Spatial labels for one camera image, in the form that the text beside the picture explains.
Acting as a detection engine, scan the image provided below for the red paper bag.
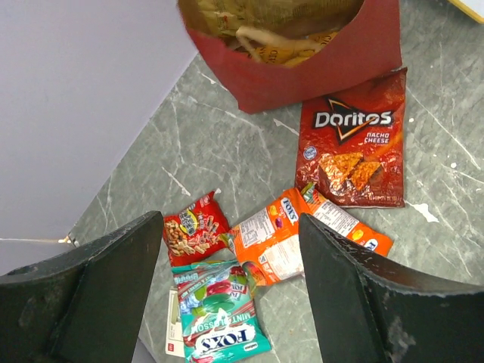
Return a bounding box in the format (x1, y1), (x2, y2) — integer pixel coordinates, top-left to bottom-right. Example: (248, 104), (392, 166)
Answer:
(178, 1), (402, 114)

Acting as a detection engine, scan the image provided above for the brown paper snack bag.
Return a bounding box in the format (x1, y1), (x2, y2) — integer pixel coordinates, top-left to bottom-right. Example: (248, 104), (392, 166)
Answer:
(195, 0), (363, 41)

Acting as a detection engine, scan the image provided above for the red Doritos bag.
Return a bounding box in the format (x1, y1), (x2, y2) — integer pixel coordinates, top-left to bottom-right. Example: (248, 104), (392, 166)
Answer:
(295, 68), (407, 208)

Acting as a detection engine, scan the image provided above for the small whiteboard with stand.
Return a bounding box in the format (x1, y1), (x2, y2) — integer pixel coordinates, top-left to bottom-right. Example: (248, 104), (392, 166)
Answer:
(449, 0), (484, 24)

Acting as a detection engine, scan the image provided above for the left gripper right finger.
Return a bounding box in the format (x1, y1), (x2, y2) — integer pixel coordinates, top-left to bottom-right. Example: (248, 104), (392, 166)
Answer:
(299, 214), (483, 362)

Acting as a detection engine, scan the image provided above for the teal Fox's mint bag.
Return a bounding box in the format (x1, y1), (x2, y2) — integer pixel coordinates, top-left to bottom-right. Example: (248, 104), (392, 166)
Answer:
(172, 260), (271, 362)

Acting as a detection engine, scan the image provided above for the small red snack packet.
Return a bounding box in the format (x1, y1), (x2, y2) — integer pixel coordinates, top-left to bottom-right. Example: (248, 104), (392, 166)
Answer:
(163, 191), (230, 267)

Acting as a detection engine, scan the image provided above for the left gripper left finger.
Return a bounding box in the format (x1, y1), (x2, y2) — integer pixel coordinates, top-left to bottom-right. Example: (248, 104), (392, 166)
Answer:
(1, 211), (163, 362)

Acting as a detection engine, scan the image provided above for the yellow Kettle chips bag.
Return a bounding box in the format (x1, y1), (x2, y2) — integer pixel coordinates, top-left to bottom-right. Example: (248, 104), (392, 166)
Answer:
(234, 29), (338, 67)

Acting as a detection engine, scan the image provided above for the orange Fox's candy bag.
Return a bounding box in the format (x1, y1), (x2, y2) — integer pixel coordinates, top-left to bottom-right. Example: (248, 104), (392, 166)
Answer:
(221, 188), (309, 286)

